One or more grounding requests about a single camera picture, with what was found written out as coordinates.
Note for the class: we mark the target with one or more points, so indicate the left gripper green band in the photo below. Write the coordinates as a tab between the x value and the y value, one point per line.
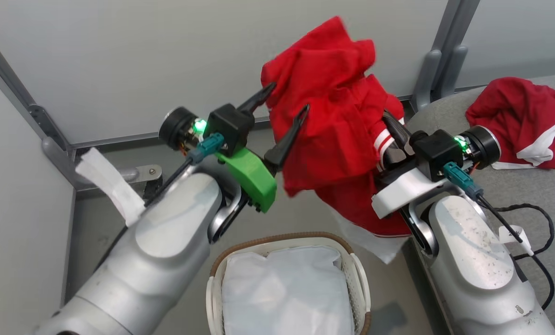
254	179

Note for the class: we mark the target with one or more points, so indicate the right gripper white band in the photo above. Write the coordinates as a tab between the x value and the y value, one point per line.
398	190

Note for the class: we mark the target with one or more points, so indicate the red shirt striped cuff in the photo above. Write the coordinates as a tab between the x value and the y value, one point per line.
324	93

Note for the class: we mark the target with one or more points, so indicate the red shirt white hem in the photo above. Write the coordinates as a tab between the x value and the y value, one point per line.
514	111

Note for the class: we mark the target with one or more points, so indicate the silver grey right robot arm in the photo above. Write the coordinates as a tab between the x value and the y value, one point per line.
472	251

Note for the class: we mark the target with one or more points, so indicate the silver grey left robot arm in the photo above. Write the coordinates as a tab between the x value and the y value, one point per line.
165	232

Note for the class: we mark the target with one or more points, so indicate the grey metal partition foot bar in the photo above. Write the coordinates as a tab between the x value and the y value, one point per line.
149	173

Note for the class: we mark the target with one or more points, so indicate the black caster wheel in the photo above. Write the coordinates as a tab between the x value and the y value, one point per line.
152	187

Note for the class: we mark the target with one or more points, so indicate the white laundry basket brown rim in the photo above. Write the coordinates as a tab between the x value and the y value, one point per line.
358	279

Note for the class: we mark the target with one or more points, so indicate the white cloth basket liner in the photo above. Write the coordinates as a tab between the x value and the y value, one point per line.
286	293

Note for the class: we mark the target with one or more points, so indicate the long white tape label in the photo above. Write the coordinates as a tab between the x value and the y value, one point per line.
110	181

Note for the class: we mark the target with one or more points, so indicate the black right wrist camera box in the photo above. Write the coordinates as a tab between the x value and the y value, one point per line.
437	153

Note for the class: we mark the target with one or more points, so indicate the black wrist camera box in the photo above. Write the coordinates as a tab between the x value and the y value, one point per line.
228	125
437	153

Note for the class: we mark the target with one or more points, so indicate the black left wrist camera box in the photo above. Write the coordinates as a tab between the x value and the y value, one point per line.
228	125

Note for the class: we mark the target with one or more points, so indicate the grey partition post foot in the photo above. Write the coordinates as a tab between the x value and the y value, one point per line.
455	70
427	79

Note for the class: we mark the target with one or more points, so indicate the grey upright partition post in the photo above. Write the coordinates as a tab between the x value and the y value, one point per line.
458	23

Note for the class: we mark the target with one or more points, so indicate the grey slanted partition frame post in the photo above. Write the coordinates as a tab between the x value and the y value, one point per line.
16	93

